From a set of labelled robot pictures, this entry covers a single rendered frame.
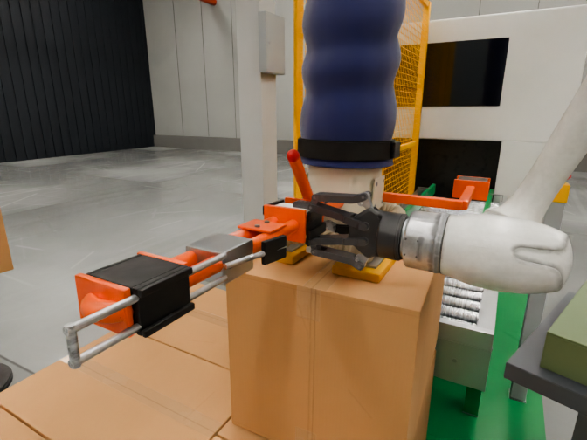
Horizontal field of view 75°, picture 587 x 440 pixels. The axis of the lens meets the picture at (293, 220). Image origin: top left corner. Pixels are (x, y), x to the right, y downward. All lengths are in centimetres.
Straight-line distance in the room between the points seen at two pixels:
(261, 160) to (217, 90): 1062
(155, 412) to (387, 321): 66
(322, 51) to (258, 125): 147
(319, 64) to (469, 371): 107
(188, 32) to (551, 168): 1324
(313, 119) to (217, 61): 1208
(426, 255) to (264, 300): 36
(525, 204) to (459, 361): 80
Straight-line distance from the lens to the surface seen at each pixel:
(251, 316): 84
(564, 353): 99
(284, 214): 66
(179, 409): 112
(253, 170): 233
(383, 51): 84
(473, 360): 143
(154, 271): 42
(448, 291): 177
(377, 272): 77
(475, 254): 56
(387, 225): 60
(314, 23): 86
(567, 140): 72
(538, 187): 74
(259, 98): 227
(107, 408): 119
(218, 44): 1290
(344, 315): 73
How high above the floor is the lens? 128
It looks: 16 degrees down
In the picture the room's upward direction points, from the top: straight up
